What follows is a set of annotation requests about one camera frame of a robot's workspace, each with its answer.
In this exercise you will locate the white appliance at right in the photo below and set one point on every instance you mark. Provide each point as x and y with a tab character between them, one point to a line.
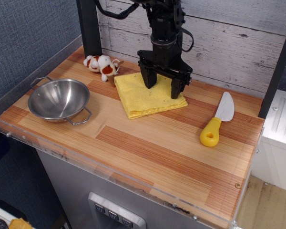
269	163

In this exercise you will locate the yellow cloth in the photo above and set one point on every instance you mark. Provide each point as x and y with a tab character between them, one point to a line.
139	101

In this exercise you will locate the stainless steel bowl with handles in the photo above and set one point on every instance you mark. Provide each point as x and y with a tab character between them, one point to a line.
58	100

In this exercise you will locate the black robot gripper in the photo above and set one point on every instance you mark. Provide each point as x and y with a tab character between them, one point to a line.
165	59

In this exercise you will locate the white brown plush dog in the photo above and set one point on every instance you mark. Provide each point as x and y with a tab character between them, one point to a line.
104	65

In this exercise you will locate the clear acrylic guard rail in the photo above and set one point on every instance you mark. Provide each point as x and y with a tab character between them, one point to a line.
162	150

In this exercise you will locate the silver dispenser panel with buttons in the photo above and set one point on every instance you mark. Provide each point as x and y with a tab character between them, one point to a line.
110	215

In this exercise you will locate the grey metal cabinet front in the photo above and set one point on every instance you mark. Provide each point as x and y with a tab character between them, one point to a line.
73	181

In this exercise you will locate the dark vertical post right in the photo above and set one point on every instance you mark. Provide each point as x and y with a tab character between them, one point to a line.
274	83

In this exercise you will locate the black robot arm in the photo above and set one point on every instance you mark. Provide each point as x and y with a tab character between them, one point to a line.
166	18

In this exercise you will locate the dark vertical post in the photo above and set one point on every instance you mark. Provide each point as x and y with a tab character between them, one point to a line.
274	83
89	27

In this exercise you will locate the toy knife yellow handle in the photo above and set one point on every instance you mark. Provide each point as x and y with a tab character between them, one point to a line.
225	112

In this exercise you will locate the dark vertical post left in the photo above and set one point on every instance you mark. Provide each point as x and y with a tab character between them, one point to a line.
89	27

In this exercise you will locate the yellow object bottom left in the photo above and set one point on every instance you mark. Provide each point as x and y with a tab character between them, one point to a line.
19	224

